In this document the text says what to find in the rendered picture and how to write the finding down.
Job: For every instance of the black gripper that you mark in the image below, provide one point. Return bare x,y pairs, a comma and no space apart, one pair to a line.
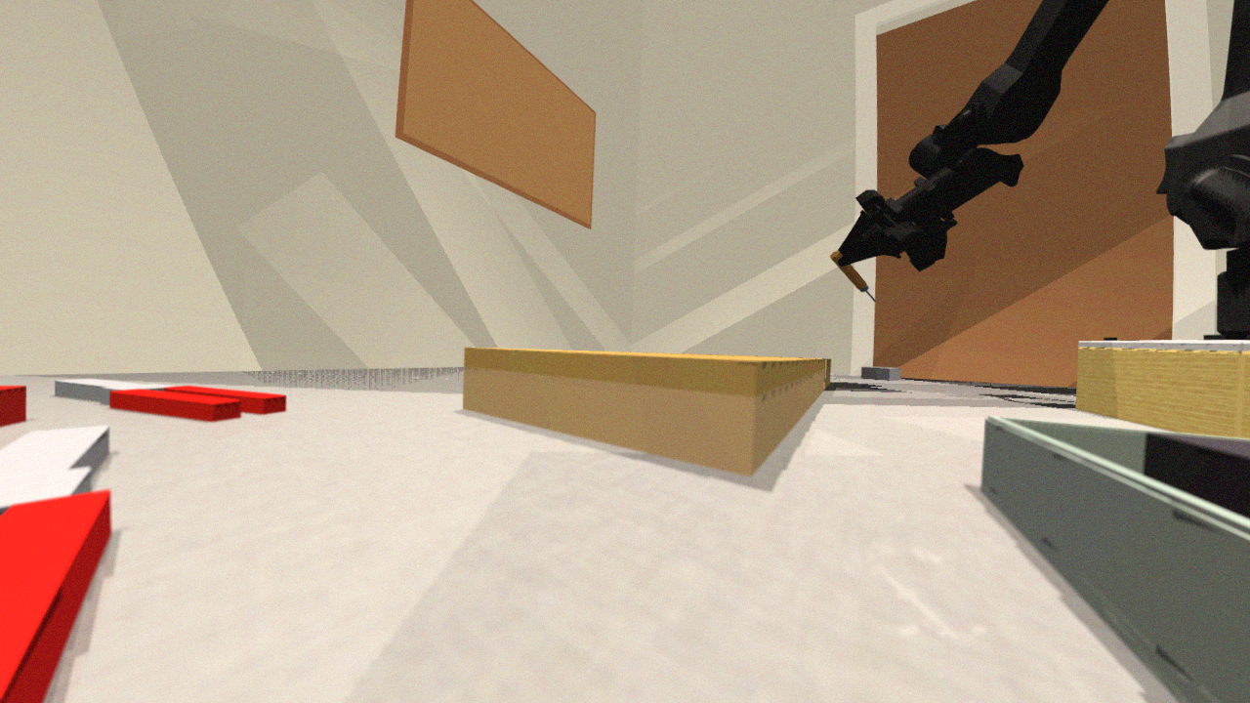
893,226

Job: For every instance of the white rectangular block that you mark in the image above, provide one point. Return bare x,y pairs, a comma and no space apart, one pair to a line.
880,373

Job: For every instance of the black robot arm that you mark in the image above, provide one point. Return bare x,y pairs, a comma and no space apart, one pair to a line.
1207,176

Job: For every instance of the brown-handled awl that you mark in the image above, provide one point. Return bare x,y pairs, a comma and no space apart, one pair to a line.
851,274

